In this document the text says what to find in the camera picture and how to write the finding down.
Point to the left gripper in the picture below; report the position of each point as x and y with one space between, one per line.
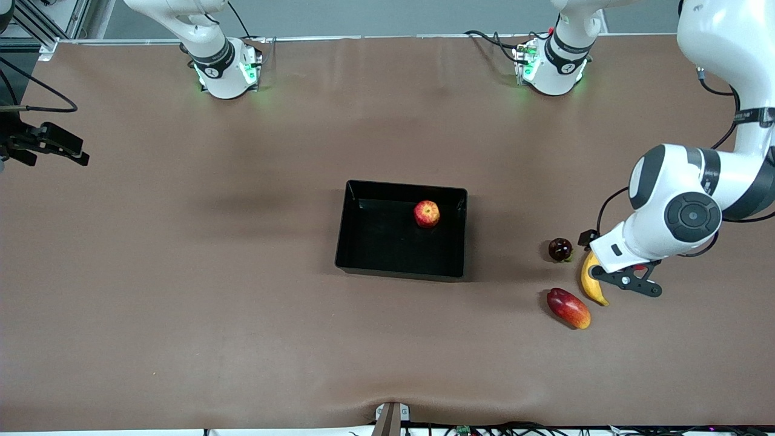
585 238

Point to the yellow banana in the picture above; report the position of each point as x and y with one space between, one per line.
590 284

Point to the red yellow streaked apple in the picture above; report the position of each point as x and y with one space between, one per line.
427 213

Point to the black plastic box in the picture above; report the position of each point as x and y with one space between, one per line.
387 248

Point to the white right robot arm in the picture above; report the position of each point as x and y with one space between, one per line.
221 72

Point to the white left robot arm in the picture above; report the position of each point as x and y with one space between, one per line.
684 181

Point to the dark red plum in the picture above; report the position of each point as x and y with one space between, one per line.
560 249

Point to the red yellow mango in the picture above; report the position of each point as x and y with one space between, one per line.
568 308

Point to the small green circuit board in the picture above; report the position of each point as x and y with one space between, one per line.
463 430

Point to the large table cover mat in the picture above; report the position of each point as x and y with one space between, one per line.
181 339

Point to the aluminium profile frame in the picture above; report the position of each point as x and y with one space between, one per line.
30 21

